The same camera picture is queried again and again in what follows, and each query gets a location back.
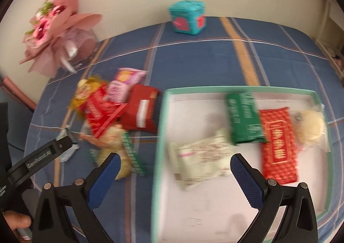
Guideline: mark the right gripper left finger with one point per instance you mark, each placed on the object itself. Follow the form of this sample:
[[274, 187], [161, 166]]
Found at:
[[52, 223]]

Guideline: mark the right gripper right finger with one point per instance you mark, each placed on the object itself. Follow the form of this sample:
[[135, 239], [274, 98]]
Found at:
[[298, 224]]

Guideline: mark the red patterned cake packet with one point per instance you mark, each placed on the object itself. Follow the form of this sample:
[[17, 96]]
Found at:
[[279, 152]]

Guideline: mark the light green snack packet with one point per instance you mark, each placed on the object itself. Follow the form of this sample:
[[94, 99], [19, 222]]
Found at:
[[69, 144]]

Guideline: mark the beige round biscuit packet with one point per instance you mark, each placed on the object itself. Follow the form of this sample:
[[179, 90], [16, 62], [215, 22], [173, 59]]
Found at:
[[110, 142]]

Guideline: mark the white cream snack packet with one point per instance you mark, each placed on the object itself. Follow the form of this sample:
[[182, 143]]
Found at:
[[197, 162]]

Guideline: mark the person's left hand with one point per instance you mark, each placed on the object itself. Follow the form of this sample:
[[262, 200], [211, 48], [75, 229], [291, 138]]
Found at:
[[17, 220]]

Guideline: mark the white tray with green rim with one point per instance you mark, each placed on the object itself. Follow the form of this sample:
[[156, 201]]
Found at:
[[215, 210]]

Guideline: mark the clear wrapped white pastry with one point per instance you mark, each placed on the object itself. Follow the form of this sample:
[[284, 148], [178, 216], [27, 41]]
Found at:
[[310, 128]]

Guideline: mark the red crinkled snack packet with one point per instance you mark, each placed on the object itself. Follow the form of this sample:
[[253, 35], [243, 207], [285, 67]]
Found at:
[[100, 112]]

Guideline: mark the dark green snack packet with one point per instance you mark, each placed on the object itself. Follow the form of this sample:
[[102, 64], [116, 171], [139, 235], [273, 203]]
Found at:
[[245, 122]]

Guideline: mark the yellow cake packet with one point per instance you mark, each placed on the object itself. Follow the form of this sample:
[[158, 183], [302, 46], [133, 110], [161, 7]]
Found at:
[[84, 89]]

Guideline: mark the pink snack packet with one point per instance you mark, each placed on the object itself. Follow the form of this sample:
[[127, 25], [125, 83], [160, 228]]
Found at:
[[118, 89]]

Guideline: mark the dark red snack packet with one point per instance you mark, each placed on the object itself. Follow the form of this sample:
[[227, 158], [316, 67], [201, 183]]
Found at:
[[140, 109]]

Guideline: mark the pink paper flower bouquet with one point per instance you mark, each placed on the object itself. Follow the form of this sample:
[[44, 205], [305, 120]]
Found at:
[[61, 37]]

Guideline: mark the blue plaid tablecloth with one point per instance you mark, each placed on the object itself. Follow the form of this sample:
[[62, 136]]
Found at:
[[224, 54]]

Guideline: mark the white wooden shelf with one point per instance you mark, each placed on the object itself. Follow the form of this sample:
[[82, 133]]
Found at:
[[329, 35]]

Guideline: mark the teal toy box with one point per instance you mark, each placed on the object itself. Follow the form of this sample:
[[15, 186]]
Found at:
[[188, 16]]

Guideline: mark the pink chair frame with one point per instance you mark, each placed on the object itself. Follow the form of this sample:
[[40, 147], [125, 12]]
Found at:
[[12, 89]]

